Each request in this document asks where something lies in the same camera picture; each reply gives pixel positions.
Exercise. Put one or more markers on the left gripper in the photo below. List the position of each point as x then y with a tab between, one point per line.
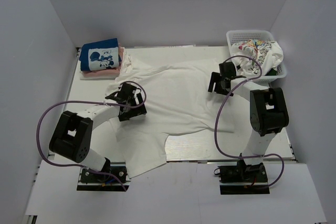
136	112

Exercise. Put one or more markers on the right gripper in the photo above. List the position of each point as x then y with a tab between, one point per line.
216	77

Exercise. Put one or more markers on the dark green t-shirt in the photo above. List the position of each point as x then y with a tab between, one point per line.
272	72

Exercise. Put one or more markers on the white cartoon print t-shirt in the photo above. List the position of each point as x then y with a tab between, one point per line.
254	56

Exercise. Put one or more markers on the white t-shirt red print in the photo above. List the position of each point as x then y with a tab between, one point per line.
178	103

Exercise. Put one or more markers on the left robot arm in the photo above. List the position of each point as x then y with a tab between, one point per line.
72	136

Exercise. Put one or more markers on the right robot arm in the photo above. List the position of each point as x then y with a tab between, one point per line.
267	109

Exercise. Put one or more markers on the folded pink t-shirt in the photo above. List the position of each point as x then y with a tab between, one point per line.
105	72

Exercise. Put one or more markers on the white plastic basket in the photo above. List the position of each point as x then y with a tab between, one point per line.
234	36

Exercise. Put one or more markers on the folded blue t-shirt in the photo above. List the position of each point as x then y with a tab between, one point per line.
100	55

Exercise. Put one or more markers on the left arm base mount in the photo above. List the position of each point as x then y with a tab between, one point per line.
89	181

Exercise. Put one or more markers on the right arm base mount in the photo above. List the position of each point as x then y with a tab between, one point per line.
242	179

